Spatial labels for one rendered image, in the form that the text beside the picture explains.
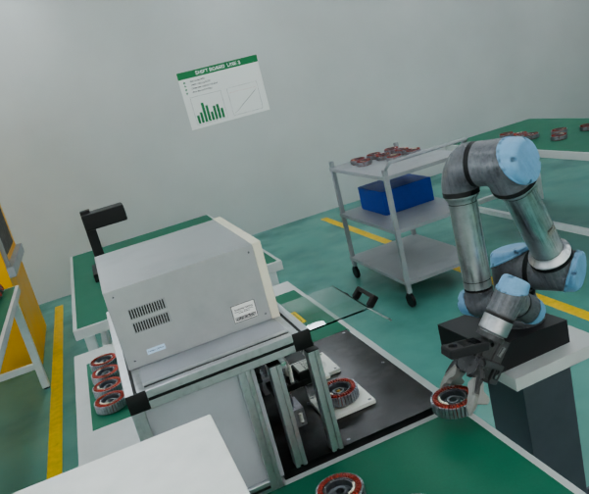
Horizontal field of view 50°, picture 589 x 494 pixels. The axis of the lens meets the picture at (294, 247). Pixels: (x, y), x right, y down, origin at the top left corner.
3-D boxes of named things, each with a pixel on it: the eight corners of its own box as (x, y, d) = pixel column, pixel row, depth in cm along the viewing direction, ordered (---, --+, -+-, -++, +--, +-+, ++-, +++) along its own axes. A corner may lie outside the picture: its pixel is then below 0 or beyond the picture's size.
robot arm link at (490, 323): (497, 318, 155) (477, 308, 162) (489, 334, 155) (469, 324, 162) (518, 327, 158) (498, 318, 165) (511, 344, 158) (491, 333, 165)
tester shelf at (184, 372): (240, 279, 213) (236, 267, 212) (314, 345, 150) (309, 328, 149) (110, 324, 201) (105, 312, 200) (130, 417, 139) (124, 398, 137)
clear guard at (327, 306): (354, 297, 191) (349, 279, 189) (392, 321, 169) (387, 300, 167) (253, 335, 182) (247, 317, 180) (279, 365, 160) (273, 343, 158)
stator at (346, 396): (350, 383, 188) (347, 372, 187) (366, 399, 177) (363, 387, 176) (316, 397, 185) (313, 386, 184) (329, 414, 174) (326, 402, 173)
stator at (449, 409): (461, 390, 167) (458, 378, 166) (486, 408, 157) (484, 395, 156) (424, 407, 164) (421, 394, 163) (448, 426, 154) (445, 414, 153)
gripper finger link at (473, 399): (492, 419, 153) (493, 382, 157) (474, 413, 151) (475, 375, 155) (482, 420, 156) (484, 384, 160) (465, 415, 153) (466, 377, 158)
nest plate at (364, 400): (353, 382, 190) (352, 378, 190) (376, 403, 176) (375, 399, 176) (308, 401, 186) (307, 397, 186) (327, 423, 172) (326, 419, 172)
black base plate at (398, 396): (347, 334, 229) (346, 328, 228) (446, 408, 170) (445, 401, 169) (224, 382, 216) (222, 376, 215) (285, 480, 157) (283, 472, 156)
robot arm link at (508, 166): (544, 266, 190) (473, 130, 161) (596, 268, 180) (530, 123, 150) (531, 298, 185) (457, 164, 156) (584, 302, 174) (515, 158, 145)
